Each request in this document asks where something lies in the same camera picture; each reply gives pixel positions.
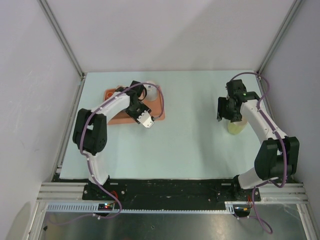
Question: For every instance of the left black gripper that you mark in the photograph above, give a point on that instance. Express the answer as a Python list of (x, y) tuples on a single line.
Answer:
[(135, 116)]

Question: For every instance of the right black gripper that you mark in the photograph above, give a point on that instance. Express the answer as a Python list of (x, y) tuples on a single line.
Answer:
[(222, 102)]

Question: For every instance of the yellow faceted mug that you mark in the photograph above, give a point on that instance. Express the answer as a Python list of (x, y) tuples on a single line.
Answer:
[(236, 127)]

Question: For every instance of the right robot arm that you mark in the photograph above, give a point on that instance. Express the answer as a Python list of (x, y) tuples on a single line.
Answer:
[(278, 154)]

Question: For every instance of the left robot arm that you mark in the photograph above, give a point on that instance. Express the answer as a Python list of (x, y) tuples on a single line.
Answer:
[(90, 131)]

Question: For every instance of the clear glass mug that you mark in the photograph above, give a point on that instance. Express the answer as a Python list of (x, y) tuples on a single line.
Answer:
[(151, 91)]

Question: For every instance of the orange mug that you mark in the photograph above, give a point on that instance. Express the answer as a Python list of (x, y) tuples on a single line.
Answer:
[(109, 95)]

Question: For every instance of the salmon plastic tray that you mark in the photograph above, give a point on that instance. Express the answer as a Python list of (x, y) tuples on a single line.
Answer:
[(155, 106)]

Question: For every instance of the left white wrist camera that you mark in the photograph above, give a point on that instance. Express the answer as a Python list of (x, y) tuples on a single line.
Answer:
[(146, 120)]

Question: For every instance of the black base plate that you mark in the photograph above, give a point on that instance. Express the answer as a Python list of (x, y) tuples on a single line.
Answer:
[(171, 194)]

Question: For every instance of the aluminium front rail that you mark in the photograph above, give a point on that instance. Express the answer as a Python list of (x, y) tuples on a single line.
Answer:
[(291, 193)]

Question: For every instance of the white cable duct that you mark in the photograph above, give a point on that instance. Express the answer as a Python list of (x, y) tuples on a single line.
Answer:
[(104, 208)]

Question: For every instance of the right aluminium frame post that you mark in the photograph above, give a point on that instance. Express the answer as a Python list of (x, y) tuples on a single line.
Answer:
[(280, 34)]

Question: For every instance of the aluminium frame post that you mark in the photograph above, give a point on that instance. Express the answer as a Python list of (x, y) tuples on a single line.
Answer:
[(280, 34), (51, 18)]

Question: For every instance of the left aluminium frame post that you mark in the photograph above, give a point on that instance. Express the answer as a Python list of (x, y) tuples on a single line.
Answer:
[(51, 18)]

